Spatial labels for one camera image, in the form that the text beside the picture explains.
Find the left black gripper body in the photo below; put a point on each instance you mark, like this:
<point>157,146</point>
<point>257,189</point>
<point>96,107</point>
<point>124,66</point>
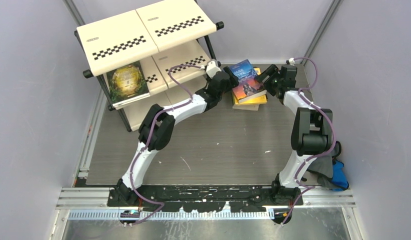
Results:
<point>230,88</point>

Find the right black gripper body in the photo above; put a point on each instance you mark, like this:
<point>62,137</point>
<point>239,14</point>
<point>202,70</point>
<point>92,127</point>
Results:
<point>272,86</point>

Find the blue Jane Eyre book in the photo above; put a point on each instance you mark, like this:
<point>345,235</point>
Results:
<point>248,87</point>

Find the cream three-tier shelf rack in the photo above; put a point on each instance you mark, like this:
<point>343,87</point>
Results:
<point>169,38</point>

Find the green gold cover book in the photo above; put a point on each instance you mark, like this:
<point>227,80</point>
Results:
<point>126,84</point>

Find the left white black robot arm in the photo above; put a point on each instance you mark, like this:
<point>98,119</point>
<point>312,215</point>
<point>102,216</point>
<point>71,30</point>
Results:
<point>156,129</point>

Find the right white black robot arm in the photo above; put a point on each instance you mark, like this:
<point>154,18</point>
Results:
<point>311,134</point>

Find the yellow book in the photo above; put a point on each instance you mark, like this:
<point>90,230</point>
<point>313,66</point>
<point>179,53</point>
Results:
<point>256,101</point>

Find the grey cloth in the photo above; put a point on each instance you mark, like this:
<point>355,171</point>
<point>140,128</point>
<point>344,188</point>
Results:
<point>323,166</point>

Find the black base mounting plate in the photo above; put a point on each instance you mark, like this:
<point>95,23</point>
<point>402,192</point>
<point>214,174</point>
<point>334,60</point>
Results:
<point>207,199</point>

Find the blue cloth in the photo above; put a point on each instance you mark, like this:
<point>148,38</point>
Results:
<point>339,180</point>

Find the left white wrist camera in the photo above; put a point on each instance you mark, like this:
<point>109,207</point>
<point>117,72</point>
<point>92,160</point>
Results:
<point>211,68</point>

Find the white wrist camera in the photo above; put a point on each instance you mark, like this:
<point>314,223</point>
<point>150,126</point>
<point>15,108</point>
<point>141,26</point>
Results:
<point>291,61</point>
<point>211,68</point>

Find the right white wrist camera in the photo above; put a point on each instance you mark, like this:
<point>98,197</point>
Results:
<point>291,61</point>

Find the aluminium rail frame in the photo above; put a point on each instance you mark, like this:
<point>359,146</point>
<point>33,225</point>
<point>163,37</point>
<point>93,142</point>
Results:
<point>82,214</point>

